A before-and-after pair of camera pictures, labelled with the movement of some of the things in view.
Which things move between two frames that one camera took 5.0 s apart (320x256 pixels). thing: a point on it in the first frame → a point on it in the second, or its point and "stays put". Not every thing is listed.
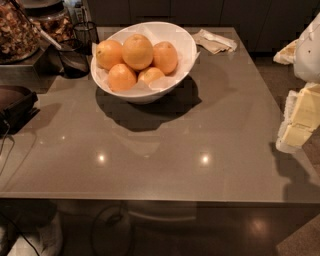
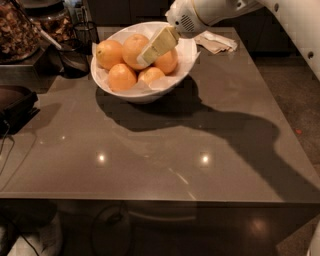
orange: (137, 52) stays put
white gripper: (308, 55) → (184, 15)
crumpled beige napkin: (212, 42) stays put
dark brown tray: (17, 106) stays put
